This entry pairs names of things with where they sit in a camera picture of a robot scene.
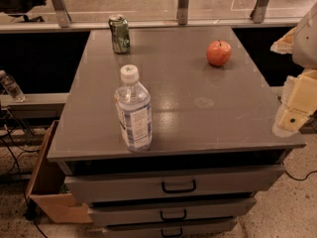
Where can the grey drawer cabinet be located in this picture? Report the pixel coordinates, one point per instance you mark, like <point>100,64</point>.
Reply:
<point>204,116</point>

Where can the blue label plastic water bottle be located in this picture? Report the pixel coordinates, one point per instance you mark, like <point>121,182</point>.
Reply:
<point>134,110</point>

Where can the brown cardboard box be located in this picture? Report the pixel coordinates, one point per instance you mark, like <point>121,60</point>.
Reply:
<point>44,188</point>

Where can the top grey drawer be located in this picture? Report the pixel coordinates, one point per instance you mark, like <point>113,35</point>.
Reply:
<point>153,185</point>

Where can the green soda can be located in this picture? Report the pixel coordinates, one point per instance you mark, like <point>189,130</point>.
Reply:
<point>120,34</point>

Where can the small clear bottle on ledge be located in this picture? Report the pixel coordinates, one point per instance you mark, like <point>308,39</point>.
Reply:
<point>11,86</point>

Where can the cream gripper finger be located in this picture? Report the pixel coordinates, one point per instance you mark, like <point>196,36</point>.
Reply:
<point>298,103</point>
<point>283,45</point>

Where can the middle grey drawer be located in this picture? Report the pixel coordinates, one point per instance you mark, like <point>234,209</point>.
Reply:
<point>170,211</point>

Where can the metal window post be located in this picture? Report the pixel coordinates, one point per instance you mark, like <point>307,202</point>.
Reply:
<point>182,12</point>
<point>61,13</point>
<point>258,13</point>

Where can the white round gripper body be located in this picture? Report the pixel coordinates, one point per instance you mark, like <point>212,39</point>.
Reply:
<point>306,42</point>

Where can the middle metal window post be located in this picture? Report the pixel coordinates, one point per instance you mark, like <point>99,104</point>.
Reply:
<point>182,12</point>

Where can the bottom grey drawer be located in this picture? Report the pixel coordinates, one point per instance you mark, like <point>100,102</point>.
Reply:
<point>170,229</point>

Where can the left metal window post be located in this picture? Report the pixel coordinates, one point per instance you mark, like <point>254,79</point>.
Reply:
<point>61,13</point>

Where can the red apple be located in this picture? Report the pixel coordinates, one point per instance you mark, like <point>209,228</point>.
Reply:
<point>218,53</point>

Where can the right metal window post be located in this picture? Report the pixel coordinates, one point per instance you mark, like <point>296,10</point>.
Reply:
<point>258,13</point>

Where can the grey drawer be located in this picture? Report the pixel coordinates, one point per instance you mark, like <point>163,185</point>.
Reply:
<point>170,229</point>
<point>153,185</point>
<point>170,211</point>

